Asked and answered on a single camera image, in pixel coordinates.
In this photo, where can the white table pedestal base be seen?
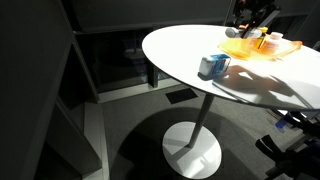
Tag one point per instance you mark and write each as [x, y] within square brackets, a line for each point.
[190, 148]

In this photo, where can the orange bottle with white cap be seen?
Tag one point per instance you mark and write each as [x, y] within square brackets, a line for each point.
[271, 43]

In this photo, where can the black office chair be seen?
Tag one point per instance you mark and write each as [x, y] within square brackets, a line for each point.
[302, 158]

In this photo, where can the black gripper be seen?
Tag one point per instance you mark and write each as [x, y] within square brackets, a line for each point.
[255, 13]

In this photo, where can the white and blue tissue box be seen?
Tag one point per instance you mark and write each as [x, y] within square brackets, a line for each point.
[213, 65]

